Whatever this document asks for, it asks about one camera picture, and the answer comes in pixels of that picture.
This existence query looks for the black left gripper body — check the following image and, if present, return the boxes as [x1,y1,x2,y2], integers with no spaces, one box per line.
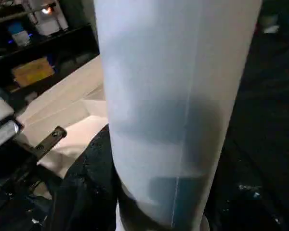
[0,134,39,200]

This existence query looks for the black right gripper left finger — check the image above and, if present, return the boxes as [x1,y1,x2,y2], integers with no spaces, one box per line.
[44,126,122,231]

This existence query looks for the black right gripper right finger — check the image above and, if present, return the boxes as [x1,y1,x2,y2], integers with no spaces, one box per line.
[203,141,289,231]

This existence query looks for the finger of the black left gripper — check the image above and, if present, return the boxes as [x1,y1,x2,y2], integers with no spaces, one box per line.
[34,126,68,158]

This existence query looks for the white plastic table top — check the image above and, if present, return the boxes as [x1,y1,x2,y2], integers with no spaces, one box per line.
[16,55,111,180]

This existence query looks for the white plastic table leg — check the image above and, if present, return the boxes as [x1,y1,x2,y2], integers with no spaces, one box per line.
[92,0,263,231]

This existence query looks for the yellow cardboard box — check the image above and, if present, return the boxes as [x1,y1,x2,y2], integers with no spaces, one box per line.
[11,57,55,87]

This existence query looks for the black storage shelf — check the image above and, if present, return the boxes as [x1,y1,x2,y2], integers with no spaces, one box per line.
[0,0,99,94]

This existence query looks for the blue lidded white box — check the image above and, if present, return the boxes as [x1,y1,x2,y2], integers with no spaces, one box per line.
[7,23,31,47]

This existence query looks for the white plastic canister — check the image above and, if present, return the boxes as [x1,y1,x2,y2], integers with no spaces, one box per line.
[35,7,69,36]

